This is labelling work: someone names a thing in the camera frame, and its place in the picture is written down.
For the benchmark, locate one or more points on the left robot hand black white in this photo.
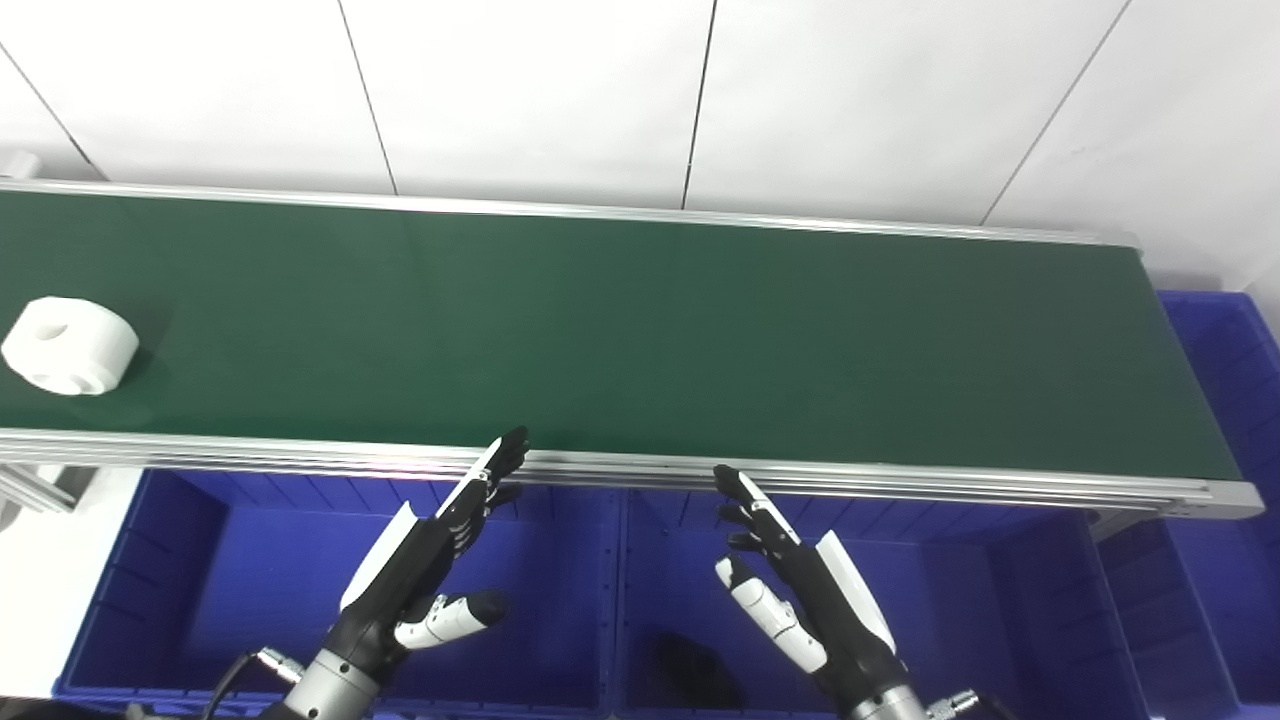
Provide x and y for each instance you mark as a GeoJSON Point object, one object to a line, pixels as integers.
{"type": "Point", "coordinates": [400, 580]}

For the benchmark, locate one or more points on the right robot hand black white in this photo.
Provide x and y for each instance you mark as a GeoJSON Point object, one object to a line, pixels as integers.
{"type": "Point", "coordinates": [830, 610]}

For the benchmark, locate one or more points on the white cylindrical plastic part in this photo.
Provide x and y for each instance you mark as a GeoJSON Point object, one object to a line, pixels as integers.
{"type": "Point", "coordinates": [85, 350]}

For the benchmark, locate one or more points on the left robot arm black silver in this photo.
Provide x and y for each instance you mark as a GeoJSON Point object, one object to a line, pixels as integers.
{"type": "Point", "coordinates": [335, 692]}

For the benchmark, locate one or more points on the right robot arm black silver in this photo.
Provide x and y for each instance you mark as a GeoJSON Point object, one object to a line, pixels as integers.
{"type": "Point", "coordinates": [885, 705]}

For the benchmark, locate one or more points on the blue plastic bin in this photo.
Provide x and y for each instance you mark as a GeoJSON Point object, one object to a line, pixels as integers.
{"type": "Point", "coordinates": [250, 590]}
{"type": "Point", "coordinates": [960, 600]}
{"type": "Point", "coordinates": [1240, 400]}

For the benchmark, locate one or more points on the green conveyor belt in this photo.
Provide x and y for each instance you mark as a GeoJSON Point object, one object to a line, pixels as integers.
{"type": "Point", "coordinates": [900, 484]}
{"type": "Point", "coordinates": [640, 340]}

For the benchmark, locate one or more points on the aluminium conveyor leg profile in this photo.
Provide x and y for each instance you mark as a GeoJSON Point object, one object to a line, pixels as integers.
{"type": "Point", "coordinates": [35, 488]}

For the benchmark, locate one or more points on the white box behind conveyor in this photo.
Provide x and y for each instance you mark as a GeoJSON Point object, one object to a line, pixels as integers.
{"type": "Point", "coordinates": [15, 164]}

